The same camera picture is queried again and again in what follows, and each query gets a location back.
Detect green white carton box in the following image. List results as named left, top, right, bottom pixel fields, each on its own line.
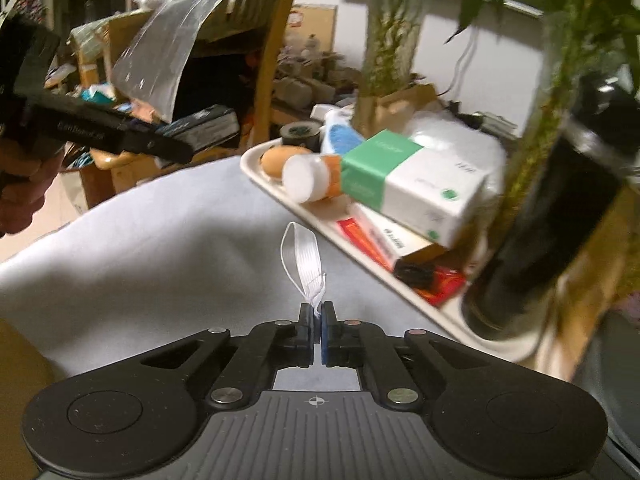
left=340, top=129, right=489, bottom=251

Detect brown egg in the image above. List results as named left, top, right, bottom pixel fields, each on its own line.
left=260, top=146, right=314, bottom=181

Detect red packet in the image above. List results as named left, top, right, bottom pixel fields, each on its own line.
left=392, top=260, right=469, bottom=309

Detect wooden chair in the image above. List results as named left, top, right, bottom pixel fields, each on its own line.
left=200, top=0, right=312, bottom=157

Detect orange bottle white cap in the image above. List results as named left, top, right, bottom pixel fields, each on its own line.
left=281, top=152, right=347, bottom=205

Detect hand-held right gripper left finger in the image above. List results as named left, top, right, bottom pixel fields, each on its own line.
left=135, top=304, right=319, bottom=408

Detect blue white bowl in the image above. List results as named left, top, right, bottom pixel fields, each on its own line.
left=312, top=104, right=369, bottom=157

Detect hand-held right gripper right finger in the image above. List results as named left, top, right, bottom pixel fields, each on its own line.
left=321, top=302, right=506, bottom=408

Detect brown paper bag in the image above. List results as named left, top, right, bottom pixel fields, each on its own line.
left=352, top=84, right=444, bottom=134

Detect wooden stool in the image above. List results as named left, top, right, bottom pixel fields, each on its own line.
left=80, top=147, right=168, bottom=207

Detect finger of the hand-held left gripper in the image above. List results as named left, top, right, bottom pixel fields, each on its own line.
left=122, top=119, right=196, bottom=165

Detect black thermos bottle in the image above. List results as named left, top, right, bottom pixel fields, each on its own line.
left=460, top=74, right=640, bottom=344

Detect white strap loop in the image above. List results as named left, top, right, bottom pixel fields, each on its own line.
left=280, top=221, right=329, bottom=319

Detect small black box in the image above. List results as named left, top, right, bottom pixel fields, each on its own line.
left=160, top=105, right=241, bottom=154

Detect crumpled white plastic bag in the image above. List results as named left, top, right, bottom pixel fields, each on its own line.
left=404, top=109, right=507, bottom=196

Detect black tape roll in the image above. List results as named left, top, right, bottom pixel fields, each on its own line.
left=279, top=121, right=322, bottom=154

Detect white tray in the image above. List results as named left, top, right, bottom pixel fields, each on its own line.
left=240, top=137, right=547, bottom=362

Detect clear plastic sheet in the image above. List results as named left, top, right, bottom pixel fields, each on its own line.
left=111, top=0, right=272, bottom=124

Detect lucky bamboo in glass vase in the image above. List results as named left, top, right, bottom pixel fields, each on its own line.
left=450, top=0, right=640, bottom=241
left=349, top=0, right=441, bottom=128

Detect red white box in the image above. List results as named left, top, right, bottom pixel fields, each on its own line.
left=337, top=205, right=437, bottom=272

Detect person's left hand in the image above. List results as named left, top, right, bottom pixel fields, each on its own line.
left=0, top=127, right=67, bottom=237

